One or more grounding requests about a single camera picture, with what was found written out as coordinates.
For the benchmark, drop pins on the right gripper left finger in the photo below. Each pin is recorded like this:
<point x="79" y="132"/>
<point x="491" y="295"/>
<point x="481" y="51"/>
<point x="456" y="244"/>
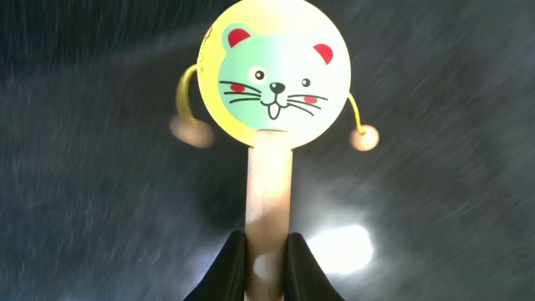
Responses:
<point x="227" y="271"/>

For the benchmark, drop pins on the yellow rattle drum toy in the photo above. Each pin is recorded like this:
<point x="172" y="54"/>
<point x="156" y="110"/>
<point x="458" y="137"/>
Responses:
<point x="267" y="83"/>

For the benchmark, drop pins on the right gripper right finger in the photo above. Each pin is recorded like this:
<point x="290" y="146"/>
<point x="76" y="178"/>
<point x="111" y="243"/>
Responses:
<point x="303" y="271"/>

